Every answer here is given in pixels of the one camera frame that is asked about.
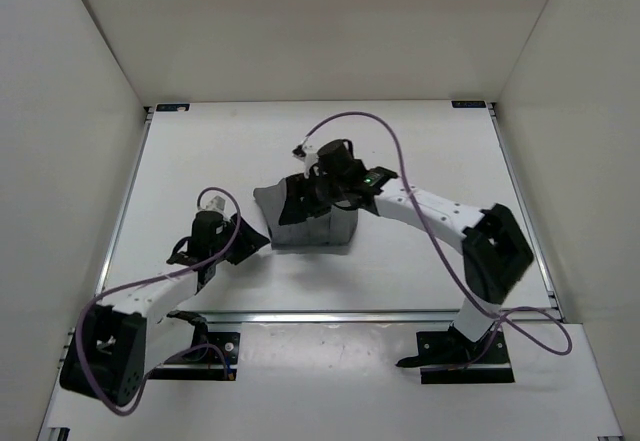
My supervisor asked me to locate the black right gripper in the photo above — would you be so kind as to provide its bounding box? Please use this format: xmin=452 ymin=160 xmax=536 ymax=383
xmin=281 ymin=171 xmax=348 ymax=226

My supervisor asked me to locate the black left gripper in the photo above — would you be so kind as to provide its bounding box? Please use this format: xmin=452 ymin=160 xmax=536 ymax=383
xmin=212 ymin=211 xmax=270 ymax=265

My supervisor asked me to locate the grey pleated skirt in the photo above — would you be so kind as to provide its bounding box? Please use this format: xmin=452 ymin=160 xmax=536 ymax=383
xmin=253 ymin=178 xmax=359 ymax=249

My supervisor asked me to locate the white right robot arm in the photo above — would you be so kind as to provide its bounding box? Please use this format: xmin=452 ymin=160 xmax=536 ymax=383
xmin=278 ymin=139 xmax=534 ymax=362

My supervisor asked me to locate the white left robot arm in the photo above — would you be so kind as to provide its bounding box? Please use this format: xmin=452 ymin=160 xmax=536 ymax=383
xmin=59 ymin=211 xmax=270 ymax=416

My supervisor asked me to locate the left corner label sticker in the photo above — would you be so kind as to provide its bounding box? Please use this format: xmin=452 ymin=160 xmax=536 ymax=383
xmin=155 ymin=103 xmax=190 ymax=112

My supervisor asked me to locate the corner label sticker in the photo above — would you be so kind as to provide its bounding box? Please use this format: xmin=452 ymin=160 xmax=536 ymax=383
xmin=451 ymin=100 xmax=486 ymax=109
xmin=155 ymin=103 xmax=190 ymax=112

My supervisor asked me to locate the right corner label sticker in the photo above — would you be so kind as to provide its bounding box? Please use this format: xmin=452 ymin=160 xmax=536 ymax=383
xmin=451 ymin=100 xmax=486 ymax=109

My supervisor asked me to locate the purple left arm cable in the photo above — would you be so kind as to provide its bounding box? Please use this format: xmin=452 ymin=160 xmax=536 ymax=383
xmin=78 ymin=188 xmax=242 ymax=416

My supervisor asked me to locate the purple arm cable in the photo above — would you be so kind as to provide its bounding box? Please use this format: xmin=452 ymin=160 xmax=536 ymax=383
xmin=292 ymin=112 xmax=574 ymax=357
xmin=78 ymin=188 xmax=242 ymax=416

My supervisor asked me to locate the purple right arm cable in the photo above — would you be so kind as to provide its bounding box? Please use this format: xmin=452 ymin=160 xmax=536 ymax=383
xmin=292 ymin=112 xmax=574 ymax=357

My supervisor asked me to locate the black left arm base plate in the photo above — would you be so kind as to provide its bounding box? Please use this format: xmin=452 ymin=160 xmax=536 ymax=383
xmin=143 ymin=310 xmax=241 ymax=381

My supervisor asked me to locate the aluminium table edge rail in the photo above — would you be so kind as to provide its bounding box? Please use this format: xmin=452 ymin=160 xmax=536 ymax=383
xmin=195 ymin=310 xmax=457 ymax=324

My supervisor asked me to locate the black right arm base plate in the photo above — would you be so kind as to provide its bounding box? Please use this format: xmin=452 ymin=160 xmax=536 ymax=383
xmin=396 ymin=328 xmax=515 ymax=385

